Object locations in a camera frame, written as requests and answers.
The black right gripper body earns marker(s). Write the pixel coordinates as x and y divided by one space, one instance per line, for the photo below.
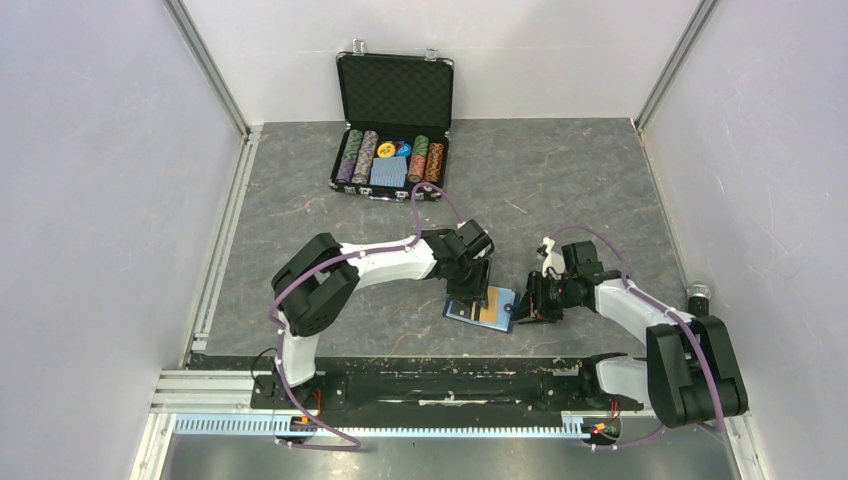
553 295

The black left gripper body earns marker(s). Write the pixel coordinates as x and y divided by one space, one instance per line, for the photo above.
470 281

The blue leather card holder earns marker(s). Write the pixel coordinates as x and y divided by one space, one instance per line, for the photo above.
457 311

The gold VIP card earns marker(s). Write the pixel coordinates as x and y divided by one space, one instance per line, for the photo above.
497 313

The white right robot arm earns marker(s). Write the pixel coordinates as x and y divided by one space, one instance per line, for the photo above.
689 373

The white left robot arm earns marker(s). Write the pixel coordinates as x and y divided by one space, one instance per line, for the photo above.
313 287

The blue playing card deck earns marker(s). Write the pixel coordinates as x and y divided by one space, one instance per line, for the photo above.
389 172

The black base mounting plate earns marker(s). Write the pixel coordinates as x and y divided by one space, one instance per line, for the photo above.
448 392

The yellow dealer button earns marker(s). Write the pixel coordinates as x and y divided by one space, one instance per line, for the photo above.
386 150

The black poker chip case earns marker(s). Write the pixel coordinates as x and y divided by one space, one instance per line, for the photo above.
404 99

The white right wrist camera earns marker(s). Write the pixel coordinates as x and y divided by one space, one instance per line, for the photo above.
553 265

